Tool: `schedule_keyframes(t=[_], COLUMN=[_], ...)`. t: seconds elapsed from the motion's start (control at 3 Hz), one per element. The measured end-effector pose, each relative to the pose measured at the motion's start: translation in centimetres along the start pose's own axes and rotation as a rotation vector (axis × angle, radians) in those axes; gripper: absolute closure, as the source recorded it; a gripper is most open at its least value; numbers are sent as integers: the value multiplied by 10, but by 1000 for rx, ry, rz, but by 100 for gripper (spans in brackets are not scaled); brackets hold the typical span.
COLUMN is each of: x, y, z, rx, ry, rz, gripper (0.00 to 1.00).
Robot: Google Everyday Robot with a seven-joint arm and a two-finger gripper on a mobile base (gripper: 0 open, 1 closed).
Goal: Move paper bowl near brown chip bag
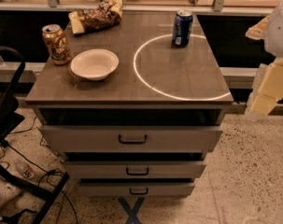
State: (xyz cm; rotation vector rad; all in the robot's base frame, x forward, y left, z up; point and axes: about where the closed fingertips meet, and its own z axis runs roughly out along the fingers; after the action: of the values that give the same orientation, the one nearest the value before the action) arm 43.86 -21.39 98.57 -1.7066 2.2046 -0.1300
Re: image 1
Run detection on blue tape cross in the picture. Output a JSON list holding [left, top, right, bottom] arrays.
[[118, 197, 144, 224]]

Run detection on grey drawer cabinet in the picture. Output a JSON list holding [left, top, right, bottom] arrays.
[[26, 12, 233, 185]]

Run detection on middle drawer with handle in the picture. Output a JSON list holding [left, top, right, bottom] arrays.
[[64, 161, 206, 179]]

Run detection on brown chip bag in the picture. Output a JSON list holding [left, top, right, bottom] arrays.
[[68, 0, 122, 35]]

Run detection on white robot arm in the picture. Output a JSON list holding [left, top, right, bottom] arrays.
[[246, 0, 283, 119]]

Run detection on black metal chair frame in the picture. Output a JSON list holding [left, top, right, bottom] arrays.
[[0, 46, 70, 224]]

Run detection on orange soda can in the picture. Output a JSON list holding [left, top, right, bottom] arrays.
[[42, 24, 71, 65]]

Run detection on white paper bowl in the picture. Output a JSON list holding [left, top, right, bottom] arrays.
[[70, 49, 119, 81]]

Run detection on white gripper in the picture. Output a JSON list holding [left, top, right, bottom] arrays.
[[245, 16, 283, 121]]

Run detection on bottom drawer with handle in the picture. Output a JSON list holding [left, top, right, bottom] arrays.
[[78, 182, 194, 197]]

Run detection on drawer with handle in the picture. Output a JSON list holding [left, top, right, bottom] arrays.
[[78, 182, 194, 197], [40, 125, 222, 153], [64, 161, 206, 179]]

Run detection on top drawer with handle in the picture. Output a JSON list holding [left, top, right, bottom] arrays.
[[40, 125, 222, 153]]

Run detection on blue soda can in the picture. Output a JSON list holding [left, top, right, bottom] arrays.
[[172, 10, 193, 47]]

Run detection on plastic water bottle on floor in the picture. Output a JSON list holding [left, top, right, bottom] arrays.
[[14, 160, 34, 179]]

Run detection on black floor cable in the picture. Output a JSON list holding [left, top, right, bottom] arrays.
[[0, 115, 79, 224]]

